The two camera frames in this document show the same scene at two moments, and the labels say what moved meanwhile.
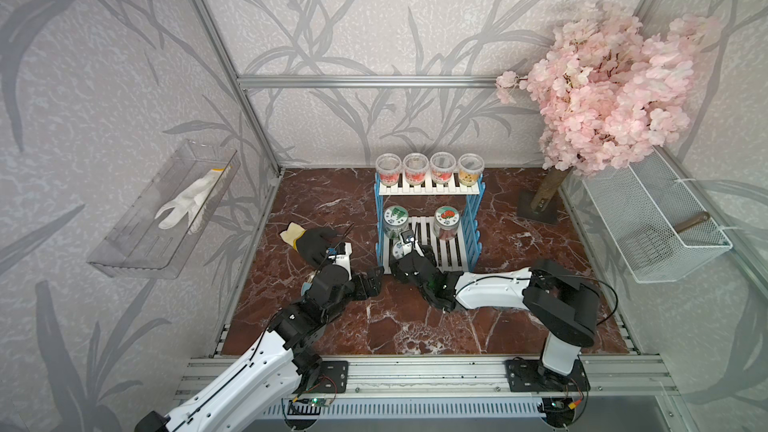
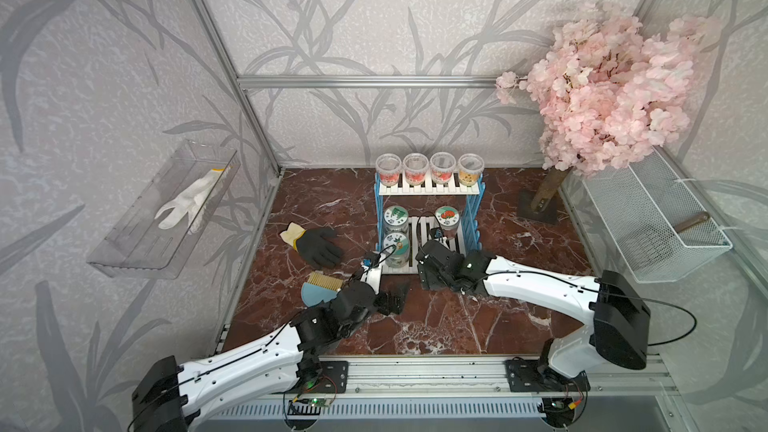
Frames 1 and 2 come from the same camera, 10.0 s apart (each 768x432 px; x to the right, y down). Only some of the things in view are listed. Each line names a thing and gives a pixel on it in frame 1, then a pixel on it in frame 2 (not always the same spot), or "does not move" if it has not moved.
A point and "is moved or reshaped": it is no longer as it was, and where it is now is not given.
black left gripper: x=373 y=287 -> x=387 y=309
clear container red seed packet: x=388 y=166 does not move
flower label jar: x=398 y=250 is moved or reshaped
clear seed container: x=470 y=166 does not move
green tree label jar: x=395 y=221 does not move
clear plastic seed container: x=442 y=165 does not move
